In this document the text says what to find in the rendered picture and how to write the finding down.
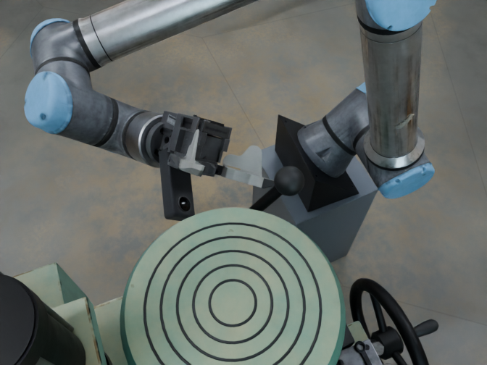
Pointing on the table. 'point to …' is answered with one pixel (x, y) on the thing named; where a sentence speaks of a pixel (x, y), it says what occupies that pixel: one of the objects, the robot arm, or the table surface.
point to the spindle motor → (232, 295)
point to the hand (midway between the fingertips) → (243, 182)
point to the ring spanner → (363, 352)
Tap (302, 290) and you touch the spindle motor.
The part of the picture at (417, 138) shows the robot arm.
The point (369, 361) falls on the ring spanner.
